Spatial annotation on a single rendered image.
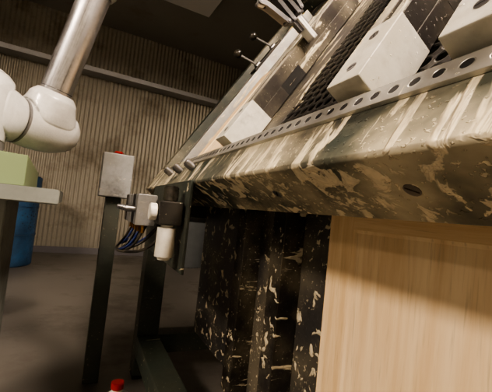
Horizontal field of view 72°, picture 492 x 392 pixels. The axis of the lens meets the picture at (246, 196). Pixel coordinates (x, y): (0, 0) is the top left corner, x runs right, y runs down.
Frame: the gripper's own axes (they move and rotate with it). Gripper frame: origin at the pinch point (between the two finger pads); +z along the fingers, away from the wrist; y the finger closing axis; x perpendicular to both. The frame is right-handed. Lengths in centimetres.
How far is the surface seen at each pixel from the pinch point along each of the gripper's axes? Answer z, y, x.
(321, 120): 3, -42, -38
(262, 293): 42, -61, 14
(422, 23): 5.1, -23.1, -43.0
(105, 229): 0, -74, 74
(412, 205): 12, -50, -51
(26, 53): -172, 25, 396
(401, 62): 6, -31, -43
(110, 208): -3, -66, 74
